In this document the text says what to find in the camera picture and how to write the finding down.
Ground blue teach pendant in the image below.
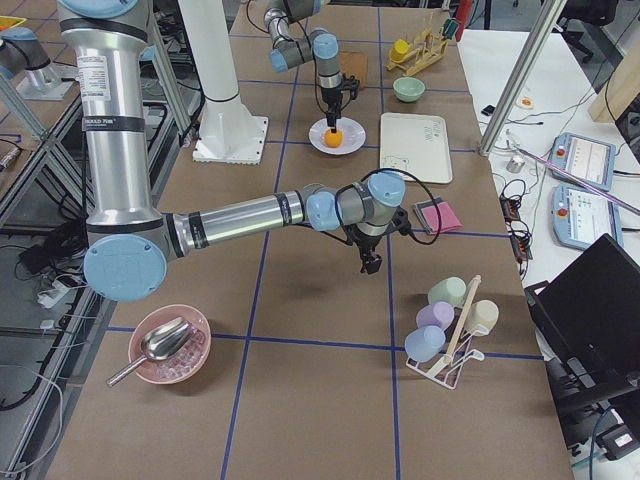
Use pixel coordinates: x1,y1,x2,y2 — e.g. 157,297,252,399
548,132,616,191
552,184,624,250

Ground pink bowl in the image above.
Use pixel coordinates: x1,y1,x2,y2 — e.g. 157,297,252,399
128,304,212,385

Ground far blue teach pendant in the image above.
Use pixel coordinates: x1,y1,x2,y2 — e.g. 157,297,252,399
548,132,616,191

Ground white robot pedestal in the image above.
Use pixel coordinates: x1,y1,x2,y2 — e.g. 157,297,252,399
179,0,268,165

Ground white plate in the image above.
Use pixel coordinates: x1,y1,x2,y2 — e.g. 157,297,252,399
308,118,366,155

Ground wooden dish rack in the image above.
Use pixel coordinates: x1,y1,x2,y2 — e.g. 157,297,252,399
385,14,450,77

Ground fried egg toy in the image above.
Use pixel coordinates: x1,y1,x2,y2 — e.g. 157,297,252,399
516,97,533,110

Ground green cup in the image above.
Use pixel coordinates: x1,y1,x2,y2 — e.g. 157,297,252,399
427,277,467,308

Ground dark green mug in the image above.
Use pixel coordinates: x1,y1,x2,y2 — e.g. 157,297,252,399
441,18,460,40

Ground white cup rack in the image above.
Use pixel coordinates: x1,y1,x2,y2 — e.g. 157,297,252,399
405,275,489,390

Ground orange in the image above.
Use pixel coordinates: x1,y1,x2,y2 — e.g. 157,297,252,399
324,129,343,148

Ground aluminium frame post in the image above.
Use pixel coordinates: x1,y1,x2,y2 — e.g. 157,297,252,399
478,0,567,157

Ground cream bear tray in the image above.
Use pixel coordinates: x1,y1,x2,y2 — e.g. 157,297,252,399
379,112,453,184

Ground red cylinder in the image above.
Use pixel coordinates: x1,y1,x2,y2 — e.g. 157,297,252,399
456,0,474,28

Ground cream cup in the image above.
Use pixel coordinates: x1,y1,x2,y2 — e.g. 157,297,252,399
464,300,499,336

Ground metal cylinder weight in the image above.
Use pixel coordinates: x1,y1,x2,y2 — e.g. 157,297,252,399
506,155,525,174

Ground metal scoop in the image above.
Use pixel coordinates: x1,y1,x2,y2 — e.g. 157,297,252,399
106,317,193,387

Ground blue cup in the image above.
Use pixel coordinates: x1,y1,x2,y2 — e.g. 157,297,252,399
404,325,446,363

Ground wooden cutting board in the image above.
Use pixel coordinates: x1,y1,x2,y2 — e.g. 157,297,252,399
339,51,368,90

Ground purple cup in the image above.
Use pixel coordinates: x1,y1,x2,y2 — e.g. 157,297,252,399
416,301,455,330

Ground yellow mug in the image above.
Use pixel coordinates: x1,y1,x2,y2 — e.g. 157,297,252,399
389,39,410,64

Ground near blue teach pendant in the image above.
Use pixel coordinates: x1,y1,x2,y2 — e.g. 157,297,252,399
552,184,624,250

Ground small black device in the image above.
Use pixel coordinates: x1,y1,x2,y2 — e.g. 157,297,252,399
481,105,495,116

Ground reacher grabber stick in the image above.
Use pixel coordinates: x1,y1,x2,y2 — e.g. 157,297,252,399
513,144,639,215

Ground black laptop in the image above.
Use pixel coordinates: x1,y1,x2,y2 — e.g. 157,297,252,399
525,234,639,387

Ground green bowl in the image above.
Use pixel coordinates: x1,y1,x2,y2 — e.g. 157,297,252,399
392,77,426,103

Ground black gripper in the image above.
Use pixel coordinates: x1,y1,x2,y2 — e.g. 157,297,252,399
347,227,388,275
320,86,343,132

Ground pink and grey cloths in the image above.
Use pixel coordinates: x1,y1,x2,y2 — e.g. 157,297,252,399
413,197,463,236

